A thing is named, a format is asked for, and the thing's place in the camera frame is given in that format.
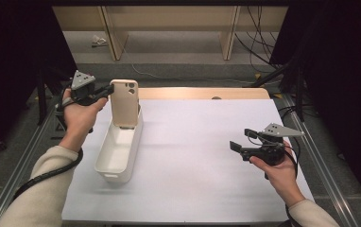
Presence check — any beige phone case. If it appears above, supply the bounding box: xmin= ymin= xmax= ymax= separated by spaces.
xmin=109 ymin=79 xmax=140 ymax=129

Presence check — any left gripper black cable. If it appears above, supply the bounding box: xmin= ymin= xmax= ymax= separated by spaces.
xmin=10 ymin=89 xmax=84 ymax=204

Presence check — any light wooden desk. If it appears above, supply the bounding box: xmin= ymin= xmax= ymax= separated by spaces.
xmin=51 ymin=5 xmax=289 ymax=61

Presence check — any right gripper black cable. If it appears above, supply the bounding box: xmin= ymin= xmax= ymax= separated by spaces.
xmin=263 ymin=136 xmax=301 ymax=227

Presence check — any person's right hand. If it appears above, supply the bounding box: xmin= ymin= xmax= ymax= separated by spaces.
xmin=249 ymin=140 xmax=306 ymax=208

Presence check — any crumpled white paper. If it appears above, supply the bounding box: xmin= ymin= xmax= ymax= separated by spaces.
xmin=91 ymin=34 xmax=108 ymax=48

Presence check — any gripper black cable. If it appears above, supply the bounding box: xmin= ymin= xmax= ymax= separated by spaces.
xmin=10 ymin=89 xmax=84 ymax=204
xmin=263 ymin=136 xmax=301 ymax=227

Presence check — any black metal stand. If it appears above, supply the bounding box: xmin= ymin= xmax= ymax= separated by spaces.
xmin=36 ymin=65 xmax=76 ymax=131
xmin=248 ymin=58 xmax=307 ymax=123

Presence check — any black floor cable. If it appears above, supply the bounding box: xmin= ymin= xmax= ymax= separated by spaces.
xmin=277 ymin=104 xmax=303 ymax=140

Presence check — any aluminium floor rail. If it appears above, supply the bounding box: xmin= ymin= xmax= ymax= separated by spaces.
xmin=281 ymin=94 xmax=361 ymax=227
xmin=0 ymin=103 xmax=60 ymax=227

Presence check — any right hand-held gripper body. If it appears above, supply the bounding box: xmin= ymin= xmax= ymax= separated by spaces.
xmin=241 ymin=122 xmax=305 ymax=166

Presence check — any dark curtain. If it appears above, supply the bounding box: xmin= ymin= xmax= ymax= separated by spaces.
xmin=268 ymin=0 xmax=361 ymax=209
xmin=0 ymin=0 xmax=82 ymax=165

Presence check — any bundle of black cables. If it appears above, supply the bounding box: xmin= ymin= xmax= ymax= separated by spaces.
xmin=234 ymin=5 xmax=282 ymax=70

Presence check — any white table sheet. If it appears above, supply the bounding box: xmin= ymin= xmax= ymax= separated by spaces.
xmin=60 ymin=98 xmax=316 ymax=223

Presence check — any white oblong plastic container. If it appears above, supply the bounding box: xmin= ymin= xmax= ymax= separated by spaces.
xmin=94 ymin=103 xmax=145 ymax=184

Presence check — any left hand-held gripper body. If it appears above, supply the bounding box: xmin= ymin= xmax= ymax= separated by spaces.
xmin=70 ymin=69 xmax=107 ymax=107

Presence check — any person's left hand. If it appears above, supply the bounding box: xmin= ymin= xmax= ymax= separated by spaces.
xmin=59 ymin=88 xmax=109 ymax=153

